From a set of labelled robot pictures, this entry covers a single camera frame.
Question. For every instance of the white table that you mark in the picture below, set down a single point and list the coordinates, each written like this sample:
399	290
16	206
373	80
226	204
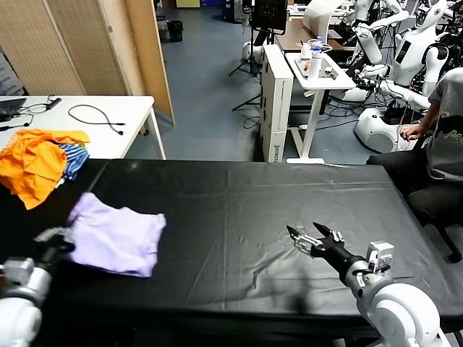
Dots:
115	141

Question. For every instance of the white humanoid robot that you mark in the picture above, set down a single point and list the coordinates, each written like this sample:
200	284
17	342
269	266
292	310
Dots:
372	39
412	54

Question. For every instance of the tall white cardboard box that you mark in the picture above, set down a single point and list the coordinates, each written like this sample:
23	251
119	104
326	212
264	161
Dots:
276	108

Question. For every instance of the black laptop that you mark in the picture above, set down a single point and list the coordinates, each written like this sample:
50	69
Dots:
11	108

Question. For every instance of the orange garment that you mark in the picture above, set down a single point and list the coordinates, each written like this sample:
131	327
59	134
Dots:
32	166

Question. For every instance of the black tablecloth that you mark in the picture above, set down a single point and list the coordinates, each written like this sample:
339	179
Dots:
235	202

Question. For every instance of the black monitor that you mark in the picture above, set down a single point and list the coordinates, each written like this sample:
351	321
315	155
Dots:
269	14

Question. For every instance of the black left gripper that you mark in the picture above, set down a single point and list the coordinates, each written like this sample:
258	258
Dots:
52	250

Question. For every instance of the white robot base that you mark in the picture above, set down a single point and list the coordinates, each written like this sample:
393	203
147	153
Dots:
351	94
374	130
253	50

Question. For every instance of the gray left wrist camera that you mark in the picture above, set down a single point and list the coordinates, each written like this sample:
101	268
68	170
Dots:
16	271

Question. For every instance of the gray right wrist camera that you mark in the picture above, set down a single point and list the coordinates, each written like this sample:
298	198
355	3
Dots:
380	254

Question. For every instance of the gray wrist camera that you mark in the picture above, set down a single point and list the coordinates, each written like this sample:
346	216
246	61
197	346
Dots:
380	254
16	271

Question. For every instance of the beige pegboard screen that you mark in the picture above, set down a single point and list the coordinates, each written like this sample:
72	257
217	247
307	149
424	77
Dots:
54	47

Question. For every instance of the wooden partition wall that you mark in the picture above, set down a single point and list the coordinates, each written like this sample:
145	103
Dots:
148	54

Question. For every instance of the clear water bottle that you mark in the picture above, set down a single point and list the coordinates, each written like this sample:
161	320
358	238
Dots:
317	47

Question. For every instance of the white spare robot arm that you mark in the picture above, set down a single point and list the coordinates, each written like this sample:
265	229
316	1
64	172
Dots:
390	88

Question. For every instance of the white paper cup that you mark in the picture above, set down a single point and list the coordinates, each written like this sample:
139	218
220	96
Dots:
306	50

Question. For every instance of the black covered wooden table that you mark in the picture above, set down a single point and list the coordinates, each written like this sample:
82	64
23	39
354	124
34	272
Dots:
25	217

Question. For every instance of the white curved shell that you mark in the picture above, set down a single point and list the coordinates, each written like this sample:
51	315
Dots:
320	16

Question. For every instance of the person's right forearm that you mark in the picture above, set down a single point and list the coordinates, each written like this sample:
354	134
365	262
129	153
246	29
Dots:
427	126

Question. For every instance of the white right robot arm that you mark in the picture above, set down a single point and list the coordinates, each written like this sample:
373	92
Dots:
401	314

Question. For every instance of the brown wooden desk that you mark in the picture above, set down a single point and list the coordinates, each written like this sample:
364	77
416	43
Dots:
293	38

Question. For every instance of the person's right hand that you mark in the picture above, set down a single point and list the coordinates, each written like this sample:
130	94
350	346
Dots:
411	133

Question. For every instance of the blue striped garment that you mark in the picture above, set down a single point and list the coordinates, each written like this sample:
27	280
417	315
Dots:
76	160

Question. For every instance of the white standing desk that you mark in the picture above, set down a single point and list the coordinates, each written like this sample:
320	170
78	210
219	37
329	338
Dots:
318	86

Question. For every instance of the white tumbler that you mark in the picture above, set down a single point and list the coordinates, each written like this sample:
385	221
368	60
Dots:
313	68

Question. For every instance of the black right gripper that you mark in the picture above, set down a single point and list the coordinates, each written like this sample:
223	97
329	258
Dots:
343	258

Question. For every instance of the lavender t-shirt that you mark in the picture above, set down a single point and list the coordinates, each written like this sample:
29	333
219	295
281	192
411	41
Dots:
115	238

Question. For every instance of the black waste bin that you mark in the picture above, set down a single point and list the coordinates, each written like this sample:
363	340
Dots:
175	31

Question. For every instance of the seated person gray shirt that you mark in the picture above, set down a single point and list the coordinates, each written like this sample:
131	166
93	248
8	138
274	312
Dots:
445	152

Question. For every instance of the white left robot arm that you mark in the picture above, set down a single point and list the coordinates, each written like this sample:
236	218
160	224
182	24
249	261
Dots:
20	314

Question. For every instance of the black tripod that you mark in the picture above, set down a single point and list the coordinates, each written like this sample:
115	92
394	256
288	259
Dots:
250	65

